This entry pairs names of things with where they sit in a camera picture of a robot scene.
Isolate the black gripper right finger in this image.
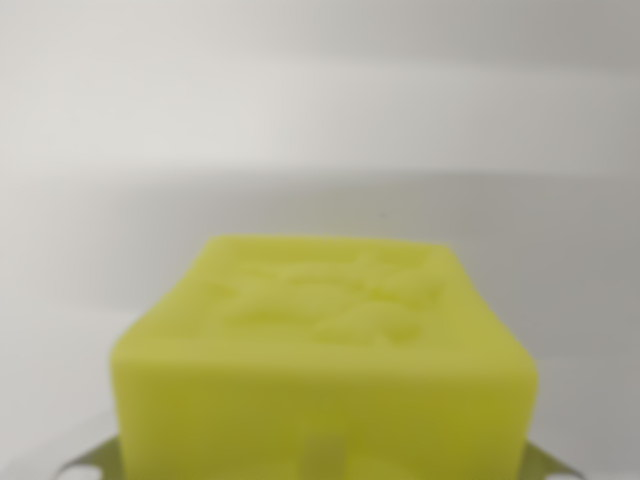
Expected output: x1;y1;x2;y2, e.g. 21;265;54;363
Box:
517;439;587;480

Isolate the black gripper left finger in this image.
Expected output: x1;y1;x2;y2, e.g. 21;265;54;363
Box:
55;434;126;480

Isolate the yellow cube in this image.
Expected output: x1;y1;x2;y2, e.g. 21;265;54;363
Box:
109;234;542;480

